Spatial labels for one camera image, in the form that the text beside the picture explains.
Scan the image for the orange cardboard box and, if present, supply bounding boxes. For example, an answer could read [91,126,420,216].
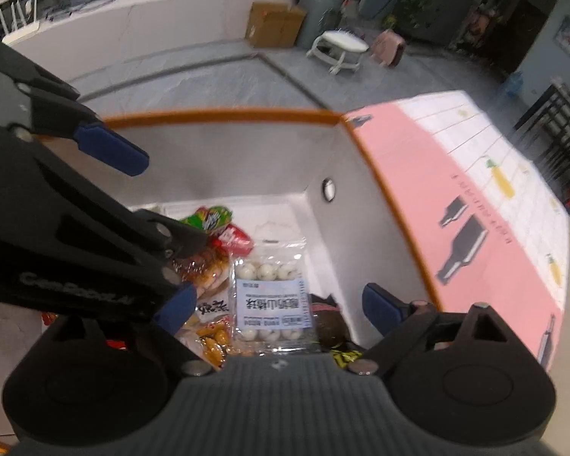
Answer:
[0,108,451,456]

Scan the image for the potted plant in grey pot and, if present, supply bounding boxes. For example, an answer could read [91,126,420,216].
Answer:
[295,0,379,49]

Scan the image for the clear peanut packet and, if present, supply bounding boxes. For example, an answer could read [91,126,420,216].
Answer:
[173,242,232,301]

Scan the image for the pink printed tablecloth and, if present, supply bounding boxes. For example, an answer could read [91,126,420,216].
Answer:
[342,89,570,372]

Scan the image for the blue water bottle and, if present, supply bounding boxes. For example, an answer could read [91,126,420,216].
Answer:
[500,70,524,101]

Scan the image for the small red snack packet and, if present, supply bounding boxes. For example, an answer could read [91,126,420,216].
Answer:
[217,222,254,256]

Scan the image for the white round stool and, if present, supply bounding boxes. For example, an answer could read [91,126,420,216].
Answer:
[305,29,372,76]

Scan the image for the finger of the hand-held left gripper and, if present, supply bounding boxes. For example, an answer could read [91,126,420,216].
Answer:
[0,35,151,177]
[123,210,215,291]

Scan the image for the black chair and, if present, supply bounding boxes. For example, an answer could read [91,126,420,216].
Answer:
[512,69,570,212]

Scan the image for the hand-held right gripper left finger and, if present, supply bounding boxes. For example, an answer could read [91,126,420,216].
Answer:
[42,282,215,378]

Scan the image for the brown cardboard carton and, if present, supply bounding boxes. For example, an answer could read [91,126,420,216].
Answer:
[245,1,308,49]

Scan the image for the green snack packet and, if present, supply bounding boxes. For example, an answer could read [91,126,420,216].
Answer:
[179,204,234,234]

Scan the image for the yellow broad bean packet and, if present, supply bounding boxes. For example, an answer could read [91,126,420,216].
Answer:
[180,319,232,369]

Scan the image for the dark planter with greenery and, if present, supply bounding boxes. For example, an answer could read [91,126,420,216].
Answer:
[384,0,478,47]

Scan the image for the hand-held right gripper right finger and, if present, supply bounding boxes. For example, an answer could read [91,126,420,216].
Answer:
[348,282,524,377]

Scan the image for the white ball candy packet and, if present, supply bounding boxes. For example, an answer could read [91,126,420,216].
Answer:
[229,236,313,356]

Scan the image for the white router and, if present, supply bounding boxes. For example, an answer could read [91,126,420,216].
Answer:
[0,0,43,43]

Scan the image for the pink stool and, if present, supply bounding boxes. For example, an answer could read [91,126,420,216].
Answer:
[369,27,407,68]

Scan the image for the white counter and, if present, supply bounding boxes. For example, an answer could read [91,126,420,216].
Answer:
[0,0,311,87]

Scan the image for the black yellow egg packet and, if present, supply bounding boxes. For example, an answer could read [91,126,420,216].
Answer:
[308,292,364,367]

